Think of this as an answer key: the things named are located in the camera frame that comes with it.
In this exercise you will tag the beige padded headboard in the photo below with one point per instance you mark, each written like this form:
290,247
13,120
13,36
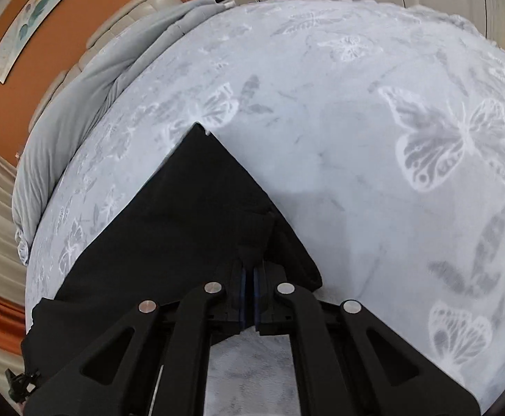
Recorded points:
118,19

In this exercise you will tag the black pants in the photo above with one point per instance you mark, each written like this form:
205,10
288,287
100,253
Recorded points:
183,225

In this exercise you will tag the white butterfly print blanket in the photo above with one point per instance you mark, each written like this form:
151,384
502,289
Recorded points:
365,73

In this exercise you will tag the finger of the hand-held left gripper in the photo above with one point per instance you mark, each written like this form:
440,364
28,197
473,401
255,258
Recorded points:
20,383

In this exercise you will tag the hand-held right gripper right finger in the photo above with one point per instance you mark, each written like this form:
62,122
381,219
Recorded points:
257,299

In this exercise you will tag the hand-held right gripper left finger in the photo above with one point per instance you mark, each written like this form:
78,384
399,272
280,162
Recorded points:
246,299

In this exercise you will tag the framed wall picture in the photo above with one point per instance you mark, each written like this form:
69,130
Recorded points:
31,13

